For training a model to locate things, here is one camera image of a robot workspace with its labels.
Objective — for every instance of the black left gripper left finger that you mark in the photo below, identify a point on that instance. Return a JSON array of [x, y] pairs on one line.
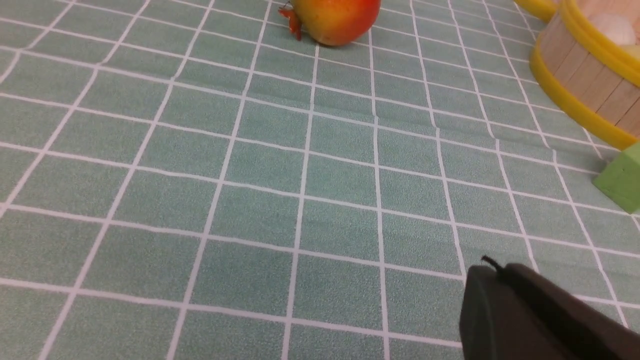
[[495, 324]]

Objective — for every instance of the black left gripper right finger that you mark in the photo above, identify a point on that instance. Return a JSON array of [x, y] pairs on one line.
[[584, 332]]

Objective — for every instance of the white bun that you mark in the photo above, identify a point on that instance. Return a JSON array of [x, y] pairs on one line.
[[618, 28]]

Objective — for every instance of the bamboo steamer tray yellow rims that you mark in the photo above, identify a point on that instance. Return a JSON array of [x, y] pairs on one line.
[[586, 75]]

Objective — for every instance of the woven steamer lid yellow rim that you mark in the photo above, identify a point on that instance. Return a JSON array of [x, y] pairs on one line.
[[543, 10]]

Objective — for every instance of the green foam cube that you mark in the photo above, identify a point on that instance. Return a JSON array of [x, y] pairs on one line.
[[620, 179]]

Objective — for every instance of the red yellow pomegranate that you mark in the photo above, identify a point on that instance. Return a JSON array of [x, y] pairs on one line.
[[332, 23]]

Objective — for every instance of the green checkered tablecloth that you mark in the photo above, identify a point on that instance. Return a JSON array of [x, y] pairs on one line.
[[183, 180]]

